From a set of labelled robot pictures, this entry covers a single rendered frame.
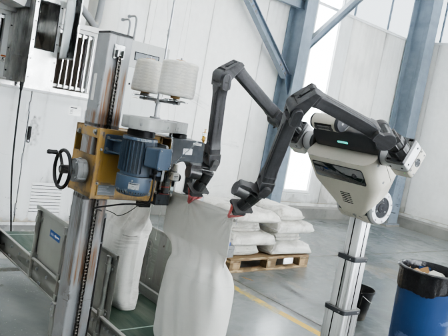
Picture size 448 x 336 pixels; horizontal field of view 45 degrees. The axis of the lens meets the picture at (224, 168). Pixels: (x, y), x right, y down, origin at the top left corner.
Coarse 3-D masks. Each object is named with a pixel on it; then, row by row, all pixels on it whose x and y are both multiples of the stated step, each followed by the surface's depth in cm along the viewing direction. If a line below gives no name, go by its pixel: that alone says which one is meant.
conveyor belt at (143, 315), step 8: (8, 232) 394; (16, 232) 398; (24, 232) 401; (32, 232) 405; (16, 240) 378; (24, 240) 381; (32, 240) 385; (144, 296) 313; (136, 304) 299; (144, 304) 301; (152, 304) 303; (112, 312) 281; (120, 312) 283; (128, 312) 285; (136, 312) 287; (144, 312) 289; (152, 312) 291; (112, 320) 271; (120, 320) 273; (128, 320) 275; (136, 320) 277; (144, 320) 278; (152, 320) 280; (120, 328) 264; (128, 328) 265; (136, 328) 267; (144, 328) 269; (152, 328) 270
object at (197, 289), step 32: (192, 224) 251; (224, 224) 235; (192, 256) 243; (224, 256) 234; (160, 288) 255; (192, 288) 234; (224, 288) 230; (160, 320) 250; (192, 320) 232; (224, 320) 232
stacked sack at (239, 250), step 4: (236, 248) 540; (240, 248) 544; (244, 248) 547; (248, 248) 550; (252, 248) 554; (256, 248) 560; (236, 252) 538; (240, 252) 541; (244, 252) 544; (248, 252) 548; (252, 252) 551; (256, 252) 555
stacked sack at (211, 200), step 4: (204, 196) 588; (208, 196) 590; (204, 200) 565; (208, 200) 566; (212, 200) 565; (216, 200) 567; (220, 200) 571; (224, 200) 577; (228, 200) 579; (212, 204) 555
